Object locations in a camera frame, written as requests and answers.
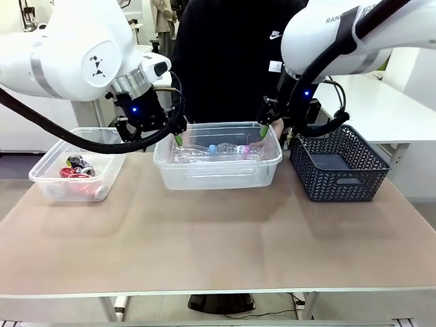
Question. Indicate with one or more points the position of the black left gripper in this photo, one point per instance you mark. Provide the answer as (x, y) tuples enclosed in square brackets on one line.
[(144, 112)]

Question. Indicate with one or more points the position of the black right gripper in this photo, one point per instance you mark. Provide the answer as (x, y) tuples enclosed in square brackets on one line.
[(299, 102)]

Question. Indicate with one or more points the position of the large clear plastic container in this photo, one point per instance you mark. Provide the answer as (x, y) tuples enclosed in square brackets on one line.
[(218, 173)]

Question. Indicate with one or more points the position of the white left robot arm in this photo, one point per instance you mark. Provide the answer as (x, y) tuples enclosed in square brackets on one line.
[(68, 44)]

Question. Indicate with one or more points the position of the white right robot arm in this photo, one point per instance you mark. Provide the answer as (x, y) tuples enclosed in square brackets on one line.
[(323, 41)]

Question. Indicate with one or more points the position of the dark blue woven basket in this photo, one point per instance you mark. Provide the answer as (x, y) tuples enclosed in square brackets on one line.
[(340, 190)]

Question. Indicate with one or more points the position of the person's left hand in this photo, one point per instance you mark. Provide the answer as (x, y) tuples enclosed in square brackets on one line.
[(279, 128)]

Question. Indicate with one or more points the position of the clear bottle with blue cap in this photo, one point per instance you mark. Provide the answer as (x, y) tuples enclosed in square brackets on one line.
[(194, 151)]

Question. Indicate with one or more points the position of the clear bottle with pink label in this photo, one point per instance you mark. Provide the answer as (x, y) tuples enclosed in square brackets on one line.
[(235, 149)]

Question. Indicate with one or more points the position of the person's black sweater torso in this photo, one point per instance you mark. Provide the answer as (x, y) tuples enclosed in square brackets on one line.
[(225, 68)]

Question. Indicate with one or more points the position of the black silver crushed can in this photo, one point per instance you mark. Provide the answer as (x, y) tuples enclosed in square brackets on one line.
[(76, 160)]

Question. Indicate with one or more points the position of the red crushed can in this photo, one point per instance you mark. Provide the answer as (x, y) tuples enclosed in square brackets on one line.
[(68, 172)]

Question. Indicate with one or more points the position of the white background table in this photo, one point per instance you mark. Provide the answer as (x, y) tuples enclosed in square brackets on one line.
[(391, 112)]

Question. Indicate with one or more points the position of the background person in beige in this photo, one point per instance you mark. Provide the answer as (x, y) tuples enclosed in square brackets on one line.
[(163, 20)]

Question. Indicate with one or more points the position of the small clear plastic container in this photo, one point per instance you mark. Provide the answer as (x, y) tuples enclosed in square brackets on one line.
[(44, 177)]

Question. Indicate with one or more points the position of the white background cabinet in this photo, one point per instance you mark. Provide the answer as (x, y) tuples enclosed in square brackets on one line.
[(20, 129)]

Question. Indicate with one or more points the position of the white table leg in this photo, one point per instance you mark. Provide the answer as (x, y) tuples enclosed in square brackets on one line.
[(310, 306), (116, 308)]

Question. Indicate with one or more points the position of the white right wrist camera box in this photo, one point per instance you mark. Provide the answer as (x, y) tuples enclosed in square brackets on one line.
[(275, 66)]

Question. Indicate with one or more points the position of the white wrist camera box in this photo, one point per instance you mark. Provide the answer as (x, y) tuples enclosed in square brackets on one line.
[(157, 68), (275, 66)]

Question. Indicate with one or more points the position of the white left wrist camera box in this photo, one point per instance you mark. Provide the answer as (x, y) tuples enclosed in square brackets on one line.
[(157, 68)]

